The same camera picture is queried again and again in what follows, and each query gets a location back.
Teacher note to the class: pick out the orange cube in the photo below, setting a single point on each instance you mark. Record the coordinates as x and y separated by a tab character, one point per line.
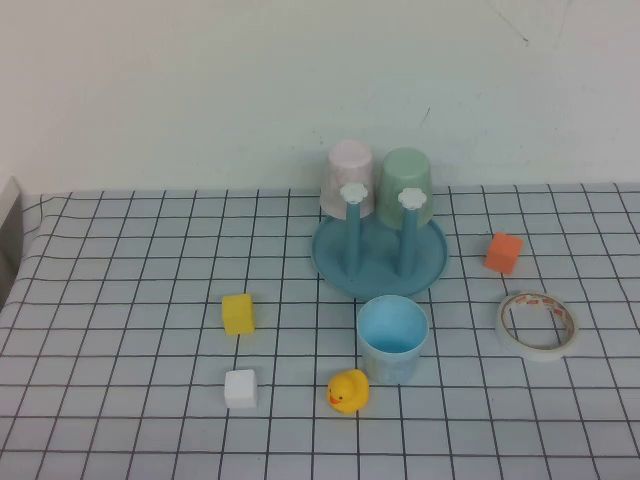
502	252

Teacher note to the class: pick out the yellow cube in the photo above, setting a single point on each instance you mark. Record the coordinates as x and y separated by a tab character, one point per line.
238	315

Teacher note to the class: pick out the white cube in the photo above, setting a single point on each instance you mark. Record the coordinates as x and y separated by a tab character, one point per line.
241	390

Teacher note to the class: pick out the grey panel at table edge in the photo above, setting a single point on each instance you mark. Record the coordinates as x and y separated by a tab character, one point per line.
9	225

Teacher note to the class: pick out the light blue plastic cup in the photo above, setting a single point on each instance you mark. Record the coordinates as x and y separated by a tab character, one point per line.
392	360

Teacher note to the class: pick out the pale green plastic cup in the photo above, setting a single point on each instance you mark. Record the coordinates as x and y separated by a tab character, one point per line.
405	170

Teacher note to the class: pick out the grid-patterned tablecloth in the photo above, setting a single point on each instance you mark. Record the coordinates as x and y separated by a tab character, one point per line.
150	250

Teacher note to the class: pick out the white tape roll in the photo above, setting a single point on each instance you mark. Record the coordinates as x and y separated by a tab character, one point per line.
505	340

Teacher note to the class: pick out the yellow rubber duck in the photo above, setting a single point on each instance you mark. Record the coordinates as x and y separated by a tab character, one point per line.
350	392

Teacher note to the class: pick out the blue cup stand with pegs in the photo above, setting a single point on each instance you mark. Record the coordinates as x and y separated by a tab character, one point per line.
380	280

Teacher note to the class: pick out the pale pink plastic cup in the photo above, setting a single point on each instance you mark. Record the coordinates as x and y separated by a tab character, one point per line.
347	170

